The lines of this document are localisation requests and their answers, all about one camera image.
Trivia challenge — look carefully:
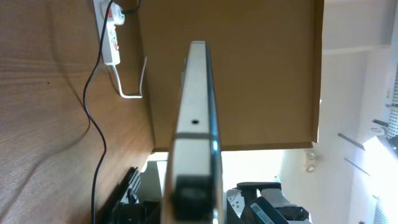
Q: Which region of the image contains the black Samsung flip phone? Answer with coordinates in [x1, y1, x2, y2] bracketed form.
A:
[160, 40, 226, 224]

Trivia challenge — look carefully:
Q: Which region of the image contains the black USB charging cable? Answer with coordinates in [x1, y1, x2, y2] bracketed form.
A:
[82, 0, 142, 224]

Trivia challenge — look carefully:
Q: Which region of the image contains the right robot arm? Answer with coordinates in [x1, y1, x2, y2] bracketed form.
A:
[226, 182, 312, 224]

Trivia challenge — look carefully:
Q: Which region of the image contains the white USB charger adapter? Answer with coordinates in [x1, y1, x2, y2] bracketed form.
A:
[108, 3, 125, 26]

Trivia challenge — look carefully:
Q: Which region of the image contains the brown wooden side panel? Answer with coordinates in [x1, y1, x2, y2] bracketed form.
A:
[139, 0, 324, 151]

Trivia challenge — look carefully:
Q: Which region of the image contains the white power strip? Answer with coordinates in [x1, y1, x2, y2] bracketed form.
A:
[93, 0, 121, 65]

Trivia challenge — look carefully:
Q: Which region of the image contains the white power strip cord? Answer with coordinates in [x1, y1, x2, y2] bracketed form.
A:
[110, 55, 148, 100]

